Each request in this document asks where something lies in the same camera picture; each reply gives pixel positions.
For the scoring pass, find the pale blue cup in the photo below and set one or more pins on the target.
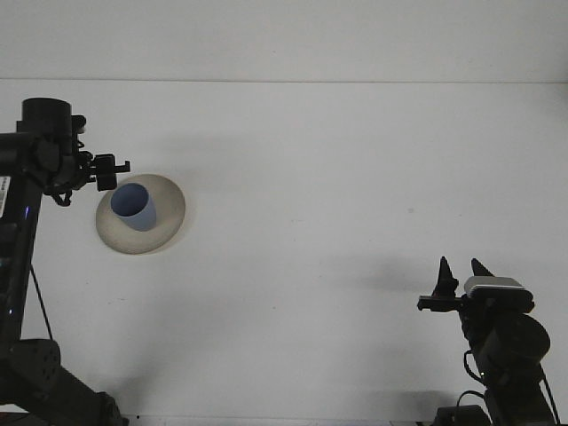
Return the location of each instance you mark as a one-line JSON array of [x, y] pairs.
[[142, 217]]

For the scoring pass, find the pale round plate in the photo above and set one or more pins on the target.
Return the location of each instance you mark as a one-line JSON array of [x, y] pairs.
[[166, 222]]

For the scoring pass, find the grey camera box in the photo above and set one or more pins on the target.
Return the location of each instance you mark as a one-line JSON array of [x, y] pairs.
[[497, 284]]

